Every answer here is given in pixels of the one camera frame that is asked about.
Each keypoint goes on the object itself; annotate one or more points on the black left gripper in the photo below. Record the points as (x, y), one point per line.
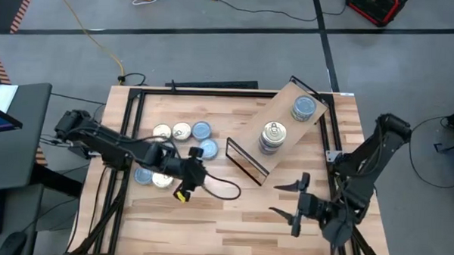
(189, 173)

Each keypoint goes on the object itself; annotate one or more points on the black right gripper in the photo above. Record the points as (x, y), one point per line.
(311, 208)

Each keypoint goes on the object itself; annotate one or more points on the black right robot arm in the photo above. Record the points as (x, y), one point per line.
(365, 166)

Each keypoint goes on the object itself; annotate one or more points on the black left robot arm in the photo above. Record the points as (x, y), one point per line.
(109, 146)

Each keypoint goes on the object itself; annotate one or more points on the black ribbed bar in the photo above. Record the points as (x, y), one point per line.
(213, 84)

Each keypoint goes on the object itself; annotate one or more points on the grey desk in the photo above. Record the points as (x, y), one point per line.
(26, 135)

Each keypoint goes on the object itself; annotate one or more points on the black computer mouse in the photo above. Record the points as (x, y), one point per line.
(12, 245)

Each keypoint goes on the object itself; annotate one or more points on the white paper sheet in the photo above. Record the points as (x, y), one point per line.
(3, 95)

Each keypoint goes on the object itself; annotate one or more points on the red and black case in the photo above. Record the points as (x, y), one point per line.
(375, 7)

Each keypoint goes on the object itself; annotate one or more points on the silver bracket plate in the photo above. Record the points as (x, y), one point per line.
(334, 155)

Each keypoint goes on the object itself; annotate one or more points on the wooden shelf black metal frame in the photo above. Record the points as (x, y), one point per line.
(249, 139)

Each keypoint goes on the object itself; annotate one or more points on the black aluminium rig frame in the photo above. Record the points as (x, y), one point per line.
(213, 93)

